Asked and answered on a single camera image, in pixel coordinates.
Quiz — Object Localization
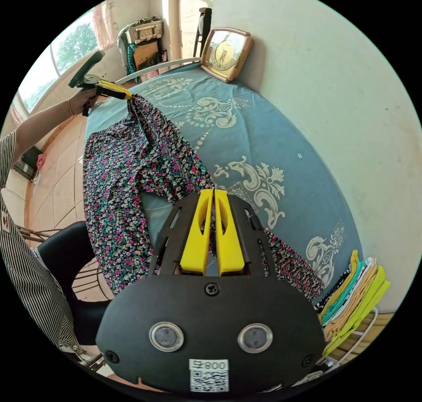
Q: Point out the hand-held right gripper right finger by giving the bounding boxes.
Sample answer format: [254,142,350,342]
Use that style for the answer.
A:
[214,188,246,277]

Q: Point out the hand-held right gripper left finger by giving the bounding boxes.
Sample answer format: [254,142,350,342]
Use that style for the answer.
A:
[179,188,215,275]

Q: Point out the floral pants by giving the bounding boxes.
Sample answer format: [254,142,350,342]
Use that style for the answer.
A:
[82,93,326,302]

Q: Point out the person's left forearm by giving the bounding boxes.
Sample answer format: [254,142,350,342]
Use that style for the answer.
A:
[12,99,75,159]

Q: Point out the person's left hand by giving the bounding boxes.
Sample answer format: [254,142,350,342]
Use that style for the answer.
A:
[67,88,98,116]

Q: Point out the window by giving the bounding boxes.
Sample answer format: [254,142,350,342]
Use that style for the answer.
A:
[16,11,103,113]

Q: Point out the shelf with wicker case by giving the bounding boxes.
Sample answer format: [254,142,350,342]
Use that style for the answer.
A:
[116,16,171,77]

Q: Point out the pink curtain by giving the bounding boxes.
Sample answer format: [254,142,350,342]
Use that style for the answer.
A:
[92,0,120,47]

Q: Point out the dark wooden chair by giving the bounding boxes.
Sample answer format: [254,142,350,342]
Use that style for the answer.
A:
[193,7,213,58]

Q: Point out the square clock with gold face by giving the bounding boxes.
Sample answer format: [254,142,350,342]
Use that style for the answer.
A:
[200,27,254,84]

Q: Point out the bed with blue patterned sheet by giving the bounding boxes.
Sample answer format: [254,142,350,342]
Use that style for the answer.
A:
[84,57,364,307]

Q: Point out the black padded chair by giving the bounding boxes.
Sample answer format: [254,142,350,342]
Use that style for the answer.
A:
[37,221,116,347]

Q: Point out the pile of clothes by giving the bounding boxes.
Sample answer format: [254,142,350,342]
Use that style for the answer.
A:
[313,249,392,357]

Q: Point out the person's body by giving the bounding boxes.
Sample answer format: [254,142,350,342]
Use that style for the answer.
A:
[0,131,80,355]

